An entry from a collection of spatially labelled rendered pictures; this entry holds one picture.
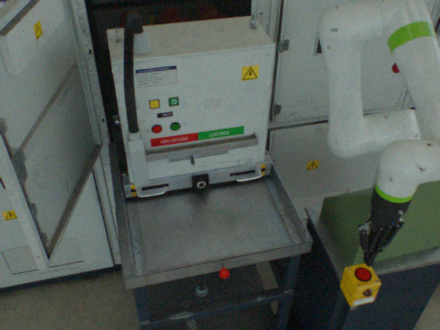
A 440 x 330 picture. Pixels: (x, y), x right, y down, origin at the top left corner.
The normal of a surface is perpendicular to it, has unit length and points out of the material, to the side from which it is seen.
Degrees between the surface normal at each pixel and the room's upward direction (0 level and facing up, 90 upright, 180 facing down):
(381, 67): 90
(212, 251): 0
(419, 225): 90
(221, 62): 90
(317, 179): 90
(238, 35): 0
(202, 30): 0
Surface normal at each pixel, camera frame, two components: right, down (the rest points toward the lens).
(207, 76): 0.24, 0.64
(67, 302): 0.01, -0.75
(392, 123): -0.15, -0.09
